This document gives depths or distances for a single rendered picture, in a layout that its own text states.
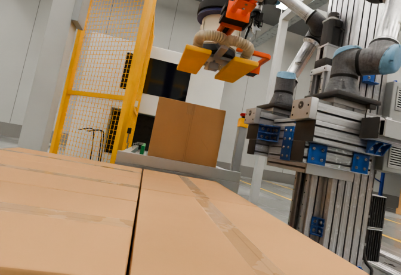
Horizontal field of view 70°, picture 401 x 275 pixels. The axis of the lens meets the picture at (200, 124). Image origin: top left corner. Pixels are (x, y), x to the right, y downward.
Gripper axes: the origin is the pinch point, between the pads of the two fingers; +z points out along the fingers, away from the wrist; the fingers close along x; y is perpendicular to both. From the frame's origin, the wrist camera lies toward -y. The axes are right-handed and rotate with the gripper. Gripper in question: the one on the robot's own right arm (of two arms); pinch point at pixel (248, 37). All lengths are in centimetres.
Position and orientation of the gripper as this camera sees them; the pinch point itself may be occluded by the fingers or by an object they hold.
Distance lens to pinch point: 211.9
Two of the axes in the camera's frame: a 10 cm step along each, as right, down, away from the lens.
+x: -2.7, 0.3, 9.6
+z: -1.9, 9.8, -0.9
